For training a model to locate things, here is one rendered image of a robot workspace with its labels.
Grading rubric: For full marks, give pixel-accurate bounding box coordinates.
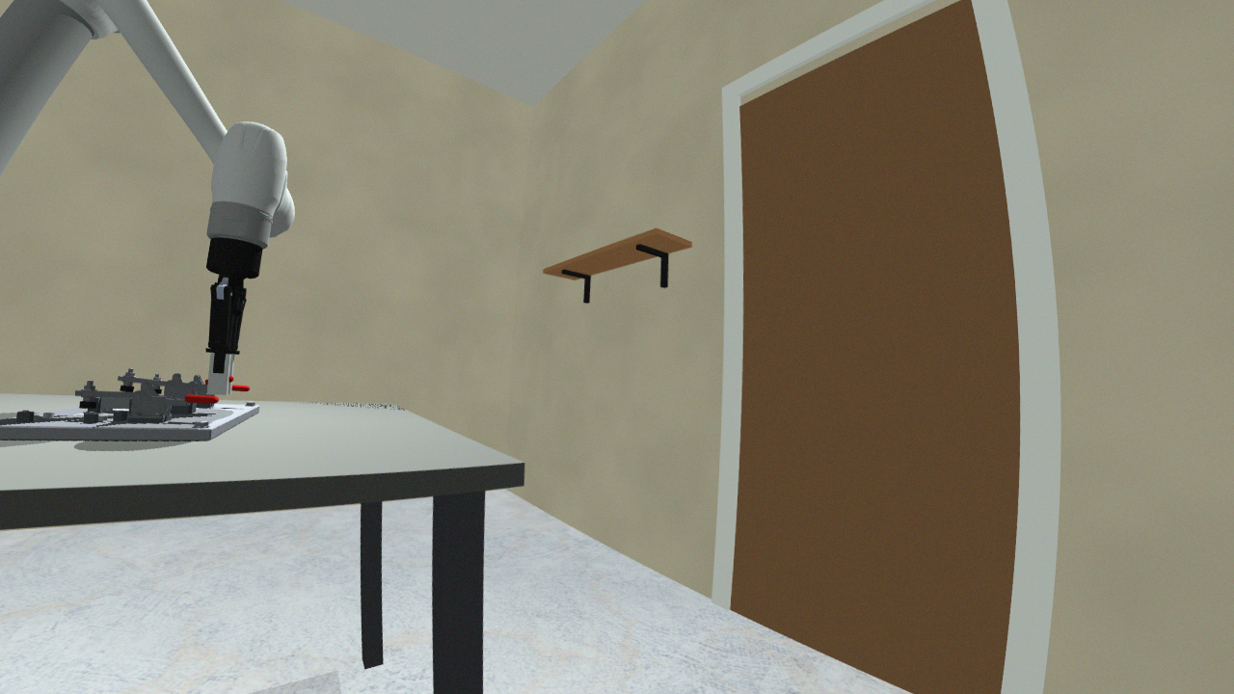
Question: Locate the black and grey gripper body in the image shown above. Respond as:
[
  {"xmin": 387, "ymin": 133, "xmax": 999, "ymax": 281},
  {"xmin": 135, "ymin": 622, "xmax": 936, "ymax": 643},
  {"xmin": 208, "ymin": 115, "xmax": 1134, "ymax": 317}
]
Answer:
[{"xmin": 206, "ymin": 237, "xmax": 262, "ymax": 306}]

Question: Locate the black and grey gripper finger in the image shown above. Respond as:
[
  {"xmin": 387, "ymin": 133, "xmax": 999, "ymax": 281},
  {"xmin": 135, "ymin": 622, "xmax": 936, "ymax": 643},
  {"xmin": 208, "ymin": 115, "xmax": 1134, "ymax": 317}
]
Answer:
[
  {"xmin": 228, "ymin": 288, "xmax": 247, "ymax": 394},
  {"xmin": 205, "ymin": 278, "xmax": 243, "ymax": 395}
]

